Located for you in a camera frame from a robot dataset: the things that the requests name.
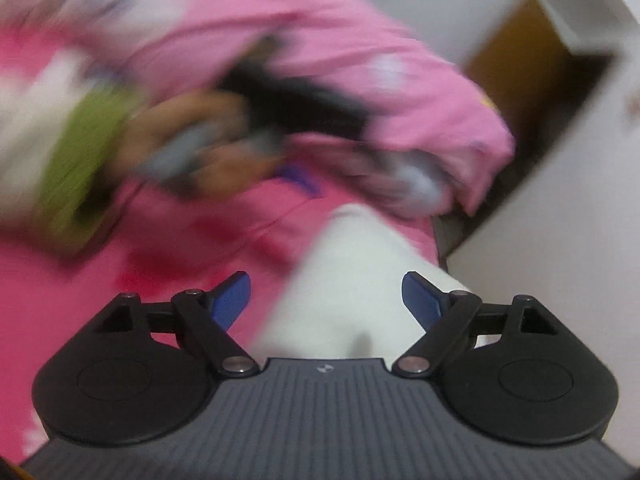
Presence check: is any person's left hand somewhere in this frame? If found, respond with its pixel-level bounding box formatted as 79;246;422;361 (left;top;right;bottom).
125;91;292;197

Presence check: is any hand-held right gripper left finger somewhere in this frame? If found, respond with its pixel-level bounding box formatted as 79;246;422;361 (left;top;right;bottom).
95;271;261;377

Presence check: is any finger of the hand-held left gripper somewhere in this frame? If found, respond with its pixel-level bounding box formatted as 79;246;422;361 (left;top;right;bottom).
271;161;324;199

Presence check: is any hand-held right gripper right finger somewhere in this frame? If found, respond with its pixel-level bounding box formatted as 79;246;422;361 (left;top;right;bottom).
391;271;561;378

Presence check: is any cream sweater with deer embroidery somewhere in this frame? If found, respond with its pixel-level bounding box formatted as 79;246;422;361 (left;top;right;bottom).
251;203;474;362

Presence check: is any pink patterned quilt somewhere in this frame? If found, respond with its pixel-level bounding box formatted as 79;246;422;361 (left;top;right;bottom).
0;0;517;218

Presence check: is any wooden door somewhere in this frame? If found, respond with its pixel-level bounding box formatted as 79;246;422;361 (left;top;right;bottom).
464;0;617;213

